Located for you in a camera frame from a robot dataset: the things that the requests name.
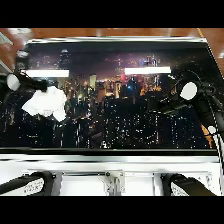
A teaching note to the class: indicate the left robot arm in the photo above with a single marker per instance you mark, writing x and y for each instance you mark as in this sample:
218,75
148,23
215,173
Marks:
30,84

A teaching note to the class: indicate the white garment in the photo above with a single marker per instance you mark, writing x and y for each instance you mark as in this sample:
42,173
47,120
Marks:
46,101

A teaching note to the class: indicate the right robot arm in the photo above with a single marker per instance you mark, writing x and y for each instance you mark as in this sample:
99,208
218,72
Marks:
204,106

